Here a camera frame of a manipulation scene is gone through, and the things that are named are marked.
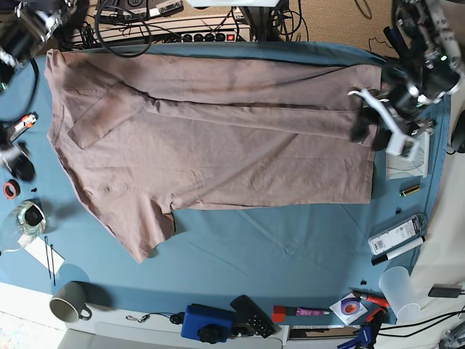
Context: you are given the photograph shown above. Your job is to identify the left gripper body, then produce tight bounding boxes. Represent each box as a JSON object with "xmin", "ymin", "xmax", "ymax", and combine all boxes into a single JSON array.
[{"xmin": 347, "ymin": 83, "xmax": 436, "ymax": 161}]

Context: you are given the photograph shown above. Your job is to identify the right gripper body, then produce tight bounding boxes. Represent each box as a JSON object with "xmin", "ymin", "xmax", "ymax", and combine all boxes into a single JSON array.
[{"xmin": 1, "ymin": 125, "xmax": 28, "ymax": 169}]

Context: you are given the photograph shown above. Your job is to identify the mauve T-shirt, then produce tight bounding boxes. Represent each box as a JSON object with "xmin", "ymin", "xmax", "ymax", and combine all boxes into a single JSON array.
[{"xmin": 44, "ymin": 49, "xmax": 381, "ymax": 262}]

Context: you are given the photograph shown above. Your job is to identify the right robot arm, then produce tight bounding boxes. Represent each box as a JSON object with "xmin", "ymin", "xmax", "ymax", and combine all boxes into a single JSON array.
[{"xmin": 1, "ymin": 0, "xmax": 78, "ymax": 182}]

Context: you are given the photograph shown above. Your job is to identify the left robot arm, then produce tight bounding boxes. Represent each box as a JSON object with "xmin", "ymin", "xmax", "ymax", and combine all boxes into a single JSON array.
[{"xmin": 348, "ymin": 1, "xmax": 464, "ymax": 161}]

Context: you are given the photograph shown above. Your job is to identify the red tape roll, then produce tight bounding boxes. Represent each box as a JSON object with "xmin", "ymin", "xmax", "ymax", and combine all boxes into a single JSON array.
[{"xmin": 2, "ymin": 179, "xmax": 20, "ymax": 200}]

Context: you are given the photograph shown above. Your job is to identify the orange utility knife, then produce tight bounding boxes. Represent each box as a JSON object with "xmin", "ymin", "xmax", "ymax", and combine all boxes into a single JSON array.
[{"xmin": 5, "ymin": 112, "xmax": 39, "ymax": 142}]

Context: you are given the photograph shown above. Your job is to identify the black computer mouse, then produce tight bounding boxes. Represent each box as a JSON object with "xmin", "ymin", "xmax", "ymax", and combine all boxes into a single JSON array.
[{"xmin": 451, "ymin": 111, "xmax": 465, "ymax": 153}]

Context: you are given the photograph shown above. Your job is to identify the yellow battery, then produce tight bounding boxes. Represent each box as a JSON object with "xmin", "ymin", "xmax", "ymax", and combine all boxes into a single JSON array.
[{"xmin": 399, "ymin": 184, "xmax": 420, "ymax": 197}]

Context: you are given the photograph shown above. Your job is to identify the white paper card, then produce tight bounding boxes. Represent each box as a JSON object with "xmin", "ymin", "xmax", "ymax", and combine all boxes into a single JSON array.
[{"xmin": 25, "ymin": 237, "xmax": 65, "ymax": 275}]

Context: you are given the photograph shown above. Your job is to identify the clear plastic case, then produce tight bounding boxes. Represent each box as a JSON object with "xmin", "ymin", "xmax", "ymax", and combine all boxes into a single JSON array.
[{"xmin": 368, "ymin": 214, "xmax": 427, "ymax": 256}]

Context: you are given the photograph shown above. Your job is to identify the blue table cloth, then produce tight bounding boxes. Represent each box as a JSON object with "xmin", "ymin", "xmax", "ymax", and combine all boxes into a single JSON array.
[{"xmin": 1, "ymin": 43, "xmax": 435, "ymax": 313}]

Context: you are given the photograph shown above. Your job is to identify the white black marker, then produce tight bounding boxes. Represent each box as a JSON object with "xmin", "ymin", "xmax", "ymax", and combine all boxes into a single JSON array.
[{"xmin": 371, "ymin": 236, "xmax": 426, "ymax": 266}]

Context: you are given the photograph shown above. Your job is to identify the grey mug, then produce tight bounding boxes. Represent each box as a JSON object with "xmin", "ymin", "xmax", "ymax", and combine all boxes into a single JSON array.
[{"xmin": 49, "ymin": 281, "xmax": 92, "ymax": 324}]

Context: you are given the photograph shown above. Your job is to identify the translucent plastic cup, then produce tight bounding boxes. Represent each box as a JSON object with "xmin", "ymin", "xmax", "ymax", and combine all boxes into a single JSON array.
[{"xmin": 379, "ymin": 266, "xmax": 421, "ymax": 323}]

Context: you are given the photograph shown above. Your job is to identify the white power strip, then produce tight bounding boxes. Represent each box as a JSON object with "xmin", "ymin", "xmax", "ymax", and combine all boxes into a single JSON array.
[{"xmin": 71, "ymin": 12, "xmax": 253, "ymax": 48}]

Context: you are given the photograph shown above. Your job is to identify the red black pliers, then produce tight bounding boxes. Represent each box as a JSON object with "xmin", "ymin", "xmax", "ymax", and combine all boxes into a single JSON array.
[{"xmin": 351, "ymin": 289, "xmax": 389, "ymax": 308}]

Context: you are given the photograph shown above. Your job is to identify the disc in paper sleeve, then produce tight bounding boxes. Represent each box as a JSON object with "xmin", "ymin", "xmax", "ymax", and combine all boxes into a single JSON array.
[{"xmin": 329, "ymin": 293, "xmax": 368, "ymax": 325}]

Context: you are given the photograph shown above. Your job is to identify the grey start foot pedal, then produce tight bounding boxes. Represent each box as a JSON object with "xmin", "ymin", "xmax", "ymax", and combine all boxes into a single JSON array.
[{"xmin": 121, "ymin": 0, "xmax": 149, "ymax": 21}]

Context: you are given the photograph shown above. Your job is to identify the blue clamp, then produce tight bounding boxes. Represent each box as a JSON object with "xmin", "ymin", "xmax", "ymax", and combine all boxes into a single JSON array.
[{"xmin": 337, "ymin": 308, "xmax": 387, "ymax": 349}]

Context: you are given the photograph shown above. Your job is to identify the red purple glue tube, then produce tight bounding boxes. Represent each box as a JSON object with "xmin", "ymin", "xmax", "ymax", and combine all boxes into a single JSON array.
[{"xmin": 271, "ymin": 305, "xmax": 331, "ymax": 323}]

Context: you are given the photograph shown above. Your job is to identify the black remote control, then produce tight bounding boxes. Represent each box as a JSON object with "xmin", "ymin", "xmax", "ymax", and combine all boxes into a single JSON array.
[{"xmin": 230, "ymin": 295, "xmax": 277, "ymax": 338}]

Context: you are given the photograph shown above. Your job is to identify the blue box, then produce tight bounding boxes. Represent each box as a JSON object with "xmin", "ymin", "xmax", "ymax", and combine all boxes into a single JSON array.
[{"xmin": 181, "ymin": 304, "xmax": 235, "ymax": 345}]

